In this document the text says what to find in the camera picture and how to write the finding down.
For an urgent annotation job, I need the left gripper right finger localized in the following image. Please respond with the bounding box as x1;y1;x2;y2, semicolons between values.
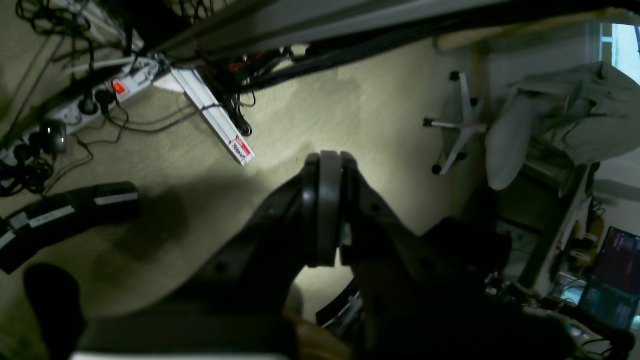
340;152;576;360

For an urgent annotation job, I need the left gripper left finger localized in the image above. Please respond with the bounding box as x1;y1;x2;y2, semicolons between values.
75;152;321;351

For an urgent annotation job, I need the computer monitor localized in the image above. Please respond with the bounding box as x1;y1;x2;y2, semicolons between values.
578;227;640;330

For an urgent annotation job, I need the white office chair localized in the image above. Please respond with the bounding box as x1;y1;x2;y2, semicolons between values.
423;61;639;191

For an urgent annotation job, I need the grey power strip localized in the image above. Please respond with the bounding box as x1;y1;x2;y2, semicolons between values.
1;55;168;166

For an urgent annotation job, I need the white aluminium rail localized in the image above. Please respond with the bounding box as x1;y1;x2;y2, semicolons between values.
171;68;255;166

